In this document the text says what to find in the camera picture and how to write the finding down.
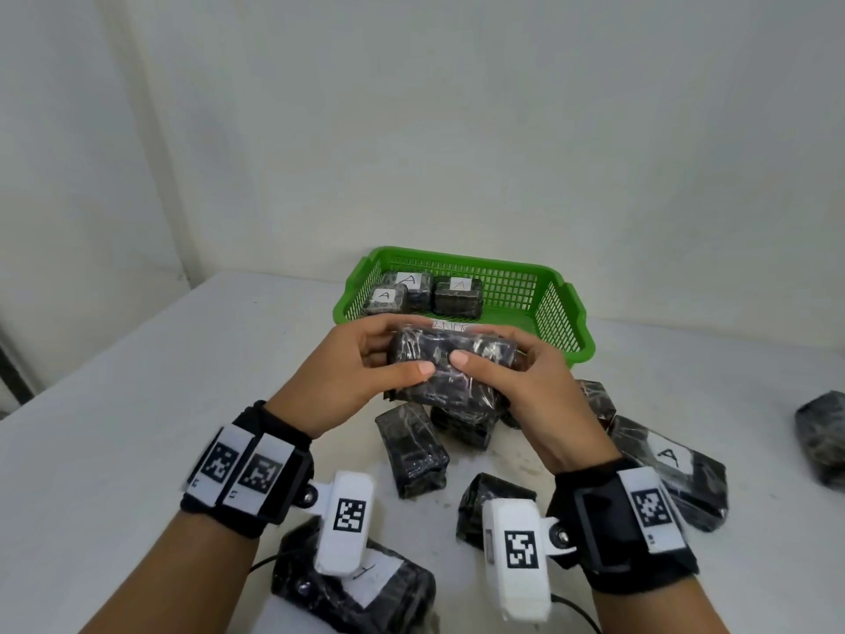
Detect person's right hand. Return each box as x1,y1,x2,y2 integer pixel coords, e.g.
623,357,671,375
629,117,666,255
448,326,621,475

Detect person's left hand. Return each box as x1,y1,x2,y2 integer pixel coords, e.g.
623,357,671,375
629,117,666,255
263,314,437,440

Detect green plastic basket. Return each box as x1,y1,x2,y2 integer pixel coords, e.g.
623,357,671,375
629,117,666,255
332,246,597,369

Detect large black packet labelled B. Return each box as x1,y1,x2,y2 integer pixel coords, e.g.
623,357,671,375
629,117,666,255
794,391,845,490

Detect person's left forearm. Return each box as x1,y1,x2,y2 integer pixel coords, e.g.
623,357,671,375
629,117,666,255
82,511,262,634

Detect person's right forearm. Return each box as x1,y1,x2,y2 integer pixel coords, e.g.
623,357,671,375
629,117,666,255
591,577,711,634

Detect black wristband with marker tags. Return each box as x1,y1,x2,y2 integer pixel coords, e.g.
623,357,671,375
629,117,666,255
181,400,315,539
547,457,700,596

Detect dark wooden frame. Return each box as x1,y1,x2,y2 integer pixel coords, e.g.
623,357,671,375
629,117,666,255
0,339,38,417

